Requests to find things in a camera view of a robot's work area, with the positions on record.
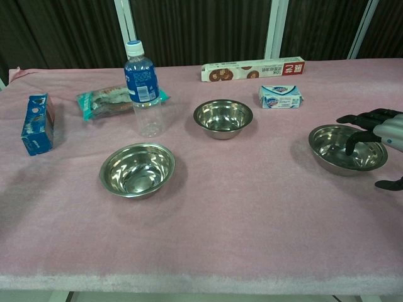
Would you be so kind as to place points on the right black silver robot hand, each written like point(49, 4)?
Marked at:
point(388, 129)

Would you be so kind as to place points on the wide shallow metal bowl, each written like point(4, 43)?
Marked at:
point(330, 148)

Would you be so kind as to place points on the medium metal bowl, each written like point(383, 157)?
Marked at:
point(135, 171)

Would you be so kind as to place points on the white blue soap box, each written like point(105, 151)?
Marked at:
point(280, 97)

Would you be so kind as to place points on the long baking paper box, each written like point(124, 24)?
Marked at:
point(252, 71)

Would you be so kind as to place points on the small deep metal bowl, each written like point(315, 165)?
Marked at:
point(222, 118)

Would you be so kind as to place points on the pink fleece tablecloth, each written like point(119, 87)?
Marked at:
point(239, 214)

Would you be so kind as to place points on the dark pleated curtain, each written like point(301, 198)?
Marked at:
point(204, 28)

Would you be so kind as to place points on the clear blue-label water bottle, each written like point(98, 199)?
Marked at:
point(141, 78)

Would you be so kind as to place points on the teal snack packet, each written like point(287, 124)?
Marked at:
point(100, 104)

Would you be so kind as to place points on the blue cookie box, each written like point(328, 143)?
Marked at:
point(37, 126)

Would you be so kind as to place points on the white frame post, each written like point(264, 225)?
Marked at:
point(124, 19)
point(277, 28)
point(362, 28)

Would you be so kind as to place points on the white table frame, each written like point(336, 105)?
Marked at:
point(220, 298)

